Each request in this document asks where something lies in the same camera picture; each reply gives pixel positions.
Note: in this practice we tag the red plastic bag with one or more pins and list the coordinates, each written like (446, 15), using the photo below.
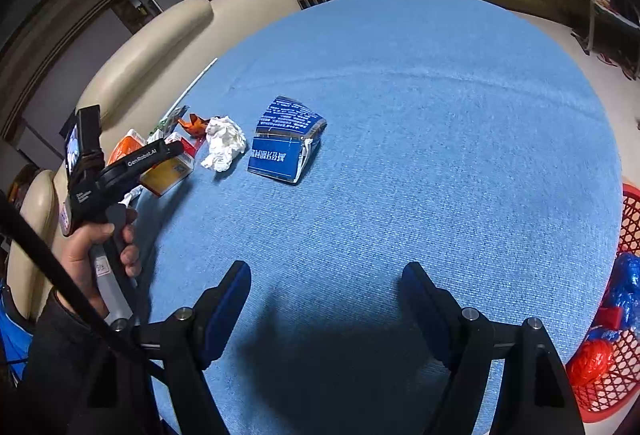
(590, 361)

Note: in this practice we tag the beige leather sofa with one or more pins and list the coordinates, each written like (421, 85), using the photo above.
(135, 88)

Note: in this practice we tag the blue tablecloth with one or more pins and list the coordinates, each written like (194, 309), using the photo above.
(458, 136)

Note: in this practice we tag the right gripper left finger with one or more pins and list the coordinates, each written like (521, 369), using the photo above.
(187, 342)

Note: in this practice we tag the dark snack packet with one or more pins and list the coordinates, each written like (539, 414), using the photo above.
(172, 117)

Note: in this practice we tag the red plastic trash basket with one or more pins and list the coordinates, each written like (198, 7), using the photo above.
(615, 388)

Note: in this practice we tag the white folded tissue paper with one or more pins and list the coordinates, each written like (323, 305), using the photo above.
(130, 199)

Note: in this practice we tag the orange tissue pack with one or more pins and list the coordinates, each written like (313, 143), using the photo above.
(131, 142)

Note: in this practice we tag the white tissue ball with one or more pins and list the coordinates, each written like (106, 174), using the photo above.
(226, 141)

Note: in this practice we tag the blue plastic bag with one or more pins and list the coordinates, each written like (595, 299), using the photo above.
(619, 310)

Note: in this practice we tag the red and white carton box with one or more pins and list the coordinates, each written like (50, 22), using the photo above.
(190, 131)

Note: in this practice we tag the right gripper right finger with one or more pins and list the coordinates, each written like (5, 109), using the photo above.
(535, 395)

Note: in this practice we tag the person's left hand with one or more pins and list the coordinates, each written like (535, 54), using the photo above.
(75, 257)

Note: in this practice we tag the black armchair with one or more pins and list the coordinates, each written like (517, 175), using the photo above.
(612, 33)

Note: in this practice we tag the black sleeve forearm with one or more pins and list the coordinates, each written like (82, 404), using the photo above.
(74, 383)

